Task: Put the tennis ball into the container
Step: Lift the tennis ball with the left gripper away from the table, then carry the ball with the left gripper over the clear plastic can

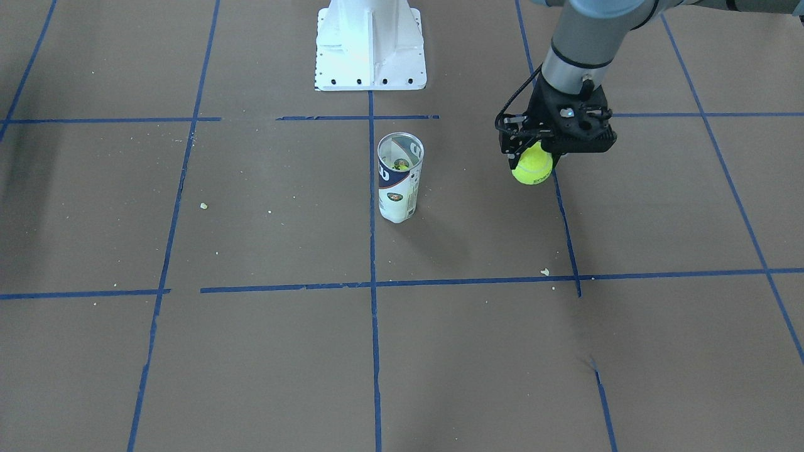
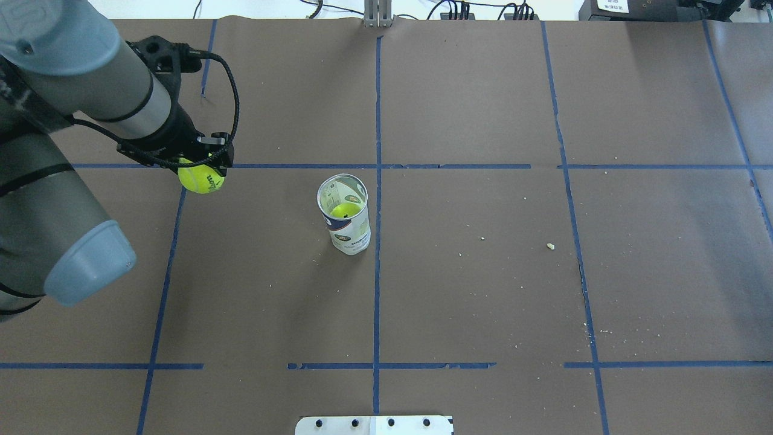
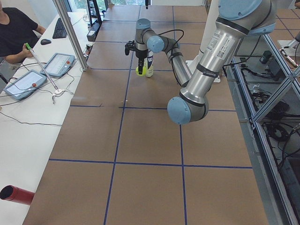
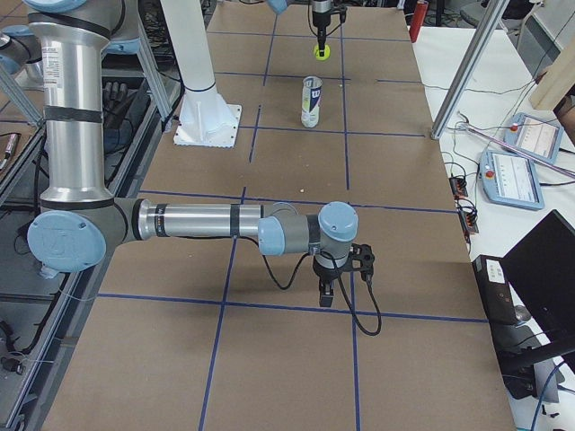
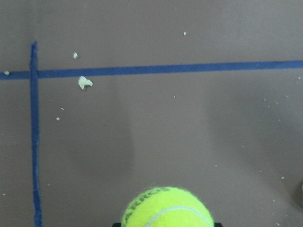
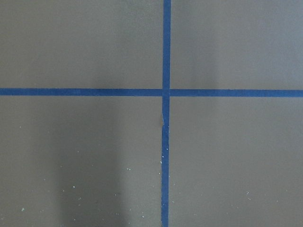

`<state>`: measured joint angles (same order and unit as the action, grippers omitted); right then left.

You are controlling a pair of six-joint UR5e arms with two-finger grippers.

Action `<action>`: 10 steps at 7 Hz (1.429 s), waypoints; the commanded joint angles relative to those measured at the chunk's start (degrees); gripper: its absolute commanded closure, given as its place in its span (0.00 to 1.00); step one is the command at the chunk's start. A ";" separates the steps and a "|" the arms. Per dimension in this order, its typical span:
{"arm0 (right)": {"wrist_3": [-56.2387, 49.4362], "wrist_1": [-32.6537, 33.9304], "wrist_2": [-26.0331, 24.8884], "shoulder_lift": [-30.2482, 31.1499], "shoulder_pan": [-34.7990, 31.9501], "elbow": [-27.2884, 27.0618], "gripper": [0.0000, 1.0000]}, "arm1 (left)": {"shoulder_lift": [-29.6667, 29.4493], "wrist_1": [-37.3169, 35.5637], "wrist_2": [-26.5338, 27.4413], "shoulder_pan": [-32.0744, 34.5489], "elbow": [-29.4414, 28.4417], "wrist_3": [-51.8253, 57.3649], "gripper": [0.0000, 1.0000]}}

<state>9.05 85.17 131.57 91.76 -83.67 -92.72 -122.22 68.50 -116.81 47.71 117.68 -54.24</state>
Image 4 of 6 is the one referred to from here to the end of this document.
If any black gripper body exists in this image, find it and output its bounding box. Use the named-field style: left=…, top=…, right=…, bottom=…
left=313, top=259, right=349, bottom=291
left=312, top=12, right=332, bottom=32

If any yellow tennis ball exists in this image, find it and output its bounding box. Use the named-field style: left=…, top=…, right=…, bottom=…
left=314, top=45, right=331, bottom=61

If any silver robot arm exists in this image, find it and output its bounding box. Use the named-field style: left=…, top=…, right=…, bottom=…
left=267, top=0, right=336, bottom=60
left=27, top=1, right=360, bottom=307

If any clear tennis ball can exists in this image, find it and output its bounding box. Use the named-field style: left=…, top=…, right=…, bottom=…
left=301, top=75, right=323, bottom=128

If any red cylinder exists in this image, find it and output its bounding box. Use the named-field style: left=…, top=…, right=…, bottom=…
left=409, top=0, right=429, bottom=43

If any orange black connector block near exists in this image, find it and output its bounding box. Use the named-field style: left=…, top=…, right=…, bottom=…
left=455, top=197, right=479, bottom=235

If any orange black connector block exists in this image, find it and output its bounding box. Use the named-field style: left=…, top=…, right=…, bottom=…
left=448, top=176, right=468, bottom=198
left=455, top=197, right=479, bottom=235

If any orange black connector block far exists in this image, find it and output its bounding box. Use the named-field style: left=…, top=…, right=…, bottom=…
left=448, top=176, right=468, bottom=198

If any black desktop computer box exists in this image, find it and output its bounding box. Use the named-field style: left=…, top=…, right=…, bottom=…
left=473, top=255, right=517, bottom=325

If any near teach pendant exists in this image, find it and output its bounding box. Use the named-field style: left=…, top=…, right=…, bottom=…
left=479, top=149, right=544, bottom=210

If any teach pendant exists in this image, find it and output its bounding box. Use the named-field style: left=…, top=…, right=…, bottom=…
left=479, top=149, right=544, bottom=210
left=504, top=113, right=564, bottom=163

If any black glove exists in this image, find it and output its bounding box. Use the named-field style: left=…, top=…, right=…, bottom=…
left=102, top=82, right=136, bottom=129

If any black computer monitor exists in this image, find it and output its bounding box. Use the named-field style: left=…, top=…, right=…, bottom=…
left=502, top=209, right=574, bottom=336

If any silver rod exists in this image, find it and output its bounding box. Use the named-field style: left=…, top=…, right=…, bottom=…
left=459, top=125, right=575, bottom=180

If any wooden board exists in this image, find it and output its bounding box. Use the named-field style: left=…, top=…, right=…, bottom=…
left=529, top=40, right=575, bottom=110

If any far teach pendant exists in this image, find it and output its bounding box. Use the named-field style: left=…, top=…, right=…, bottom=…
left=504, top=113, right=564, bottom=163

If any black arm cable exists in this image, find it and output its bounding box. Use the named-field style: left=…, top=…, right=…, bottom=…
left=257, top=236, right=384, bottom=336
left=306, top=0, right=349, bottom=40

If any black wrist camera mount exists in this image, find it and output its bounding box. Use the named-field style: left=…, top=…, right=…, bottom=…
left=337, top=4, right=347, bottom=24
left=349, top=243, right=376, bottom=283

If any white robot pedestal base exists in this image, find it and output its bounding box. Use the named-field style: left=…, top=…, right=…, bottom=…
left=161, top=0, right=242, bottom=148

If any aluminium frame post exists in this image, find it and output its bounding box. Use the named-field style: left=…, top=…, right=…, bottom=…
left=430, top=0, right=509, bottom=140

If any blue cable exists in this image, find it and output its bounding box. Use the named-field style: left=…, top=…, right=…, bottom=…
left=529, top=358, right=567, bottom=431

